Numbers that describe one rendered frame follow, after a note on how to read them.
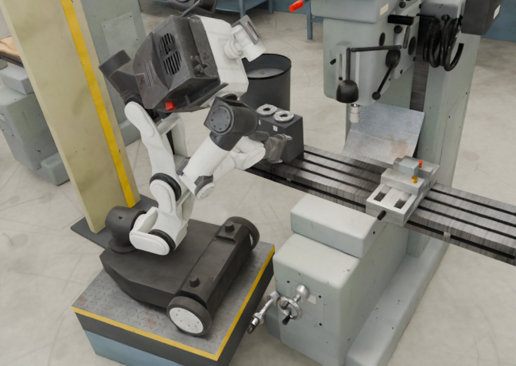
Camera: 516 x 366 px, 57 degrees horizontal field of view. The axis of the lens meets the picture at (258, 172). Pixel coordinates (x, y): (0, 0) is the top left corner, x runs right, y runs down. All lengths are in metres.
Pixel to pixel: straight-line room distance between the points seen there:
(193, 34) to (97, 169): 1.90
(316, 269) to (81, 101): 1.79
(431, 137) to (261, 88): 1.78
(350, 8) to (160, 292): 1.40
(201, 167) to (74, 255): 1.96
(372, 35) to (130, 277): 1.45
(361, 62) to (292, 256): 0.82
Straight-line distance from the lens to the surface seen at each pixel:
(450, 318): 2.77
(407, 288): 2.59
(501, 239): 1.86
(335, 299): 1.93
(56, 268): 3.34
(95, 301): 2.47
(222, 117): 1.43
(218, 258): 2.19
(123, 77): 1.74
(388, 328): 2.42
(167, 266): 2.25
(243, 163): 1.71
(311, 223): 1.97
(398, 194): 1.86
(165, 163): 1.87
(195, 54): 1.44
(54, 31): 2.89
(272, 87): 3.72
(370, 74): 1.69
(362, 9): 1.58
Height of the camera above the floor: 2.15
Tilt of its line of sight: 36 degrees down
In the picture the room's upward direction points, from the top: 6 degrees counter-clockwise
